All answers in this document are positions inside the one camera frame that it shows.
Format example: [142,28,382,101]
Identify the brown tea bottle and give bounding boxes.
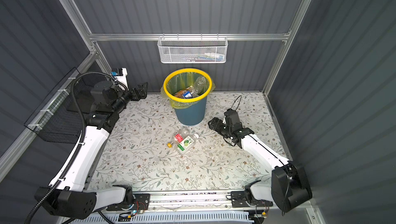
[174,89,188,98]

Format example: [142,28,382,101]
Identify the lime label bottle white cap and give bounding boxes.
[176,133,199,154]

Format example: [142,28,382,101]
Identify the pink label bottle yellow cap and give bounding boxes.
[167,127,190,148]

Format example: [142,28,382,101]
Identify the clear ribbed bottle white cap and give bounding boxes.
[190,76,207,98]

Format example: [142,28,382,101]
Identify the blue label bottle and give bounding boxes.
[181,90,193,99]

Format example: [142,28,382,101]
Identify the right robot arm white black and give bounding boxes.
[208,109,312,213]

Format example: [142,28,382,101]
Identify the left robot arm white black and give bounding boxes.
[25,68,148,224]

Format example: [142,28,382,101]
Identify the teal bin with yellow rim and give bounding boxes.
[173,87,209,126]

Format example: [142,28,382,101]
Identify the items in white basket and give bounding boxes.
[187,53,226,62]

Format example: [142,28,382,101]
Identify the white ventilation grille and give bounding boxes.
[69,211,257,224]

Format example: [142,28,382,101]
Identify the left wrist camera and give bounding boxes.
[111,68,128,88]

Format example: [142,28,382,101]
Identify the white wire mesh basket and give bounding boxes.
[157,37,229,64]

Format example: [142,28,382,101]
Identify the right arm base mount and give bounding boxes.
[226,191,273,208]

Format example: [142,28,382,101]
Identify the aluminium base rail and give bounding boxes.
[66,188,313,212]

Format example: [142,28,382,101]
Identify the black wire basket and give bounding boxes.
[24,67,114,145]

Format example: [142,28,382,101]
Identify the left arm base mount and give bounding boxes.
[106,194,151,212]

